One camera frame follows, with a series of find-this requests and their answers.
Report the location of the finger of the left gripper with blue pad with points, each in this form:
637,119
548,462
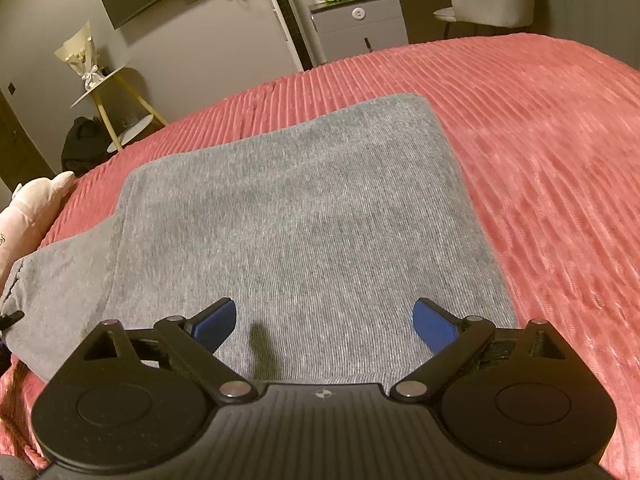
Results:
8,320

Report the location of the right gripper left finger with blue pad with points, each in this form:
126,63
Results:
184,346

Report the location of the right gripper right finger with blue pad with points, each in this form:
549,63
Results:
476,361

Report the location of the grey sweatpants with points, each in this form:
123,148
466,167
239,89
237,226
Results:
323,234

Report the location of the pink plush pillow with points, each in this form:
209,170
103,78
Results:
29,216

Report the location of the black bag on floor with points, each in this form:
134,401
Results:
85,146

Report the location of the pink ribbed bedspread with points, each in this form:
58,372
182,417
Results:
546,132

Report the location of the yellow leg side table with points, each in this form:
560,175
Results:
124,112

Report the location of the wrapped flower bouquet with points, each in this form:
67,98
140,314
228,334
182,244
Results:
79,52

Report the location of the grey bedside cabinet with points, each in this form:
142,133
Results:
353,27

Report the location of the white tall heater column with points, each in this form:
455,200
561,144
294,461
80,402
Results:
295,37

